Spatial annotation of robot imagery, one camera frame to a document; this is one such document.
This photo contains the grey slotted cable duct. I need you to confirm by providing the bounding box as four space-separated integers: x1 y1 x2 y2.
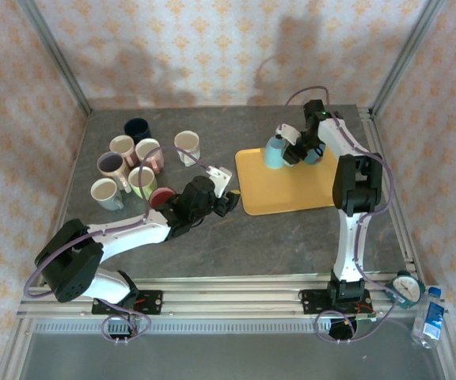
33 321 411 334

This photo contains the blue mug with red print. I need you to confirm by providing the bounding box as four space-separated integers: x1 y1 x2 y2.
302 144 326 166

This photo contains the green round dial clock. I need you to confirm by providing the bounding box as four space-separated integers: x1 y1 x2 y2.
382 269 427 310

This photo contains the lavender purple mug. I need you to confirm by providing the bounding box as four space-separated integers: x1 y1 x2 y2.
97 152 130 193

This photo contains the aluminium upright frame post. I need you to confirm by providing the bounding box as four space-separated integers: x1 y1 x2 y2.
370 0 447 118
16 0 93 116

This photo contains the navy blue mug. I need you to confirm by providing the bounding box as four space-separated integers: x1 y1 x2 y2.
123 117 152 146

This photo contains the clear plastic water bottle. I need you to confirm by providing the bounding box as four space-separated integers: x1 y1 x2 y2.
411 287 447 349

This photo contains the white mug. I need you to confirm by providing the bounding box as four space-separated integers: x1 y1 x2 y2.
173 131 202 166

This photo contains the yellow plastic tray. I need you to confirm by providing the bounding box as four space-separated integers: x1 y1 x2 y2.
234 146 342 217

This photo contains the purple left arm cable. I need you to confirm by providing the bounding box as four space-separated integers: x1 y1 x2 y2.
25 146 217 344

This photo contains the yellow-green mug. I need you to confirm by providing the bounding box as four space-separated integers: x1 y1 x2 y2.
127 165 158 200

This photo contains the aluminium side rail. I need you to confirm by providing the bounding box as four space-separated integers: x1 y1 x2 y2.
40 110 93 286
356 105 429 286

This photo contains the light blue mug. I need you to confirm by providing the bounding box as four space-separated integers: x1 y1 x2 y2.
263 134 288 169

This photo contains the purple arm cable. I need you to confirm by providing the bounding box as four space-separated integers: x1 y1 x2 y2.
285 85 408 344
25 146 217 344

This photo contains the aluminium mounting rail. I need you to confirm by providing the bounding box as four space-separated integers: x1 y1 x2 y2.
17 275 427 320

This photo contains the aluminium lower frame bar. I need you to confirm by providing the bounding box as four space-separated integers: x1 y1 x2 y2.
435 316 456 380
0 318 36 380

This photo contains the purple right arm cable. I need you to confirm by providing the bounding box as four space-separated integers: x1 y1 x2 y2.
285 85 408 344

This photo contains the pale grey mug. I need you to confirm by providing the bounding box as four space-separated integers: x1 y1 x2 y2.
89 177 125 211

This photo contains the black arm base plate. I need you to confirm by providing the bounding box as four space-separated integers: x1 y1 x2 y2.
92 290 163 317
298 288 374 317

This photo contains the light pink cream mug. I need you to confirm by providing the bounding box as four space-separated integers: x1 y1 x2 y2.
108 135 138 167

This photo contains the red-pink floral mug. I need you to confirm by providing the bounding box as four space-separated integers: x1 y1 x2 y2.
150 188 176 209

